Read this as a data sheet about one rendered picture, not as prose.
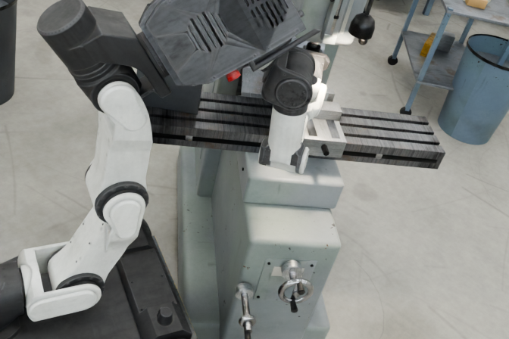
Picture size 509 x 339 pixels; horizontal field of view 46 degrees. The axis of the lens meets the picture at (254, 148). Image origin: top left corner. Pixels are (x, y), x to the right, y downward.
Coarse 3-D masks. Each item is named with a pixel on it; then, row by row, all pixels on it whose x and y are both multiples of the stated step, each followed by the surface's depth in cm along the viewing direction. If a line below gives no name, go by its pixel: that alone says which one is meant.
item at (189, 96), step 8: (168, 80) 197; (176, 88) 198; (184, 88) 198; (192, 88) 198; (200, 88) 198; (152, 96) 200; (168, 96) 200; (176, 96) 200; (184, 96) 200; (192, 96) 200; (200, 96) 200; (152, 104) 203; (160, 104) 202; (168, 104) 202; (176, 104) 202; (184, 104) 202; (192, 104) 202; (184, 112) 204; (192, 112) 204
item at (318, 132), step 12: (312, 120) 204; (324, 120) 205; (312, 132) 198; (324, 132) 200; (336, 132) 201; (312, 144) 196; (324, 144) 197; (336, 144) 198; (324, 156) 201; (336, 156) 201
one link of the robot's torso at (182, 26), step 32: (160, 0) 129; (192, 0) 122; (224, 0) 121; (256, 0) 122; (288, 0) 123; (160, 32) 124; (192, 32) 124; (224, 32) 124; (256, 32) 124; (288, 32) 125; (160, 64) 134; (192, 64) 127; (224, 64) 126; (256, 64) 135
